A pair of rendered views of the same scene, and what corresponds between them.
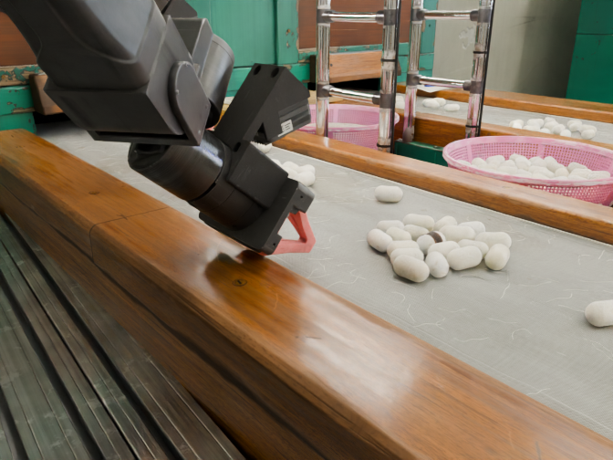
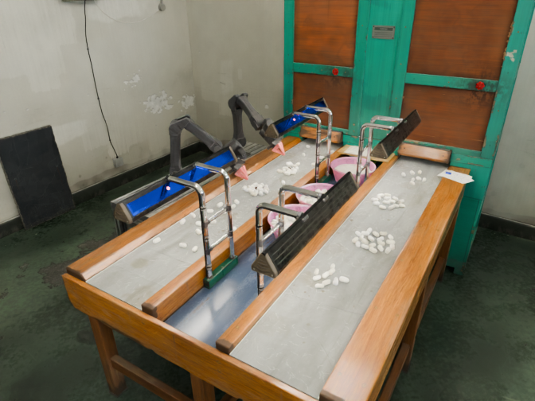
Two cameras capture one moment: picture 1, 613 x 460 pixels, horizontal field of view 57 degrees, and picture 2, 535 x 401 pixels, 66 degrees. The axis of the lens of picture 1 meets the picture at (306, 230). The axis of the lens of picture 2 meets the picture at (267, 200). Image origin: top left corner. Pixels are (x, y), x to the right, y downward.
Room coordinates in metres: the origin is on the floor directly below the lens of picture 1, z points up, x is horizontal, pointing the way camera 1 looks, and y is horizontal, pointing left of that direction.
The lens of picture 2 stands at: (-0.04, -2.07, 1.75)
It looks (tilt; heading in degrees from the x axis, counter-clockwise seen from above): 28 degrees down; 72
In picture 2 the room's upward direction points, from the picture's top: 1 degrees counter-clockwise
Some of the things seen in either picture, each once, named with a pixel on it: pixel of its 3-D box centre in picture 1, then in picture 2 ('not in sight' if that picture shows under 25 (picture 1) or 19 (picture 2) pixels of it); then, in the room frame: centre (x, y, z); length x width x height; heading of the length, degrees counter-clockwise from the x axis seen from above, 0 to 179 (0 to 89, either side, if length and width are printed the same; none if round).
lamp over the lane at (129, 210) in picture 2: not in sight; (182, 178); (0.10, -0.58, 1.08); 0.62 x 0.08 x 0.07; 40
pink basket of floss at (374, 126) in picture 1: (332, 137); (352, 172); (1.15, -0.05, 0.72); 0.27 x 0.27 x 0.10
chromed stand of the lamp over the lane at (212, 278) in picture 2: not in sight; (201, 223); (0.15, -0.64, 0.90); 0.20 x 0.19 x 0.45; 40
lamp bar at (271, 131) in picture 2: not in sight; (298, 115); (0.84, 0.05, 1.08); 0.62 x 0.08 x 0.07; 40
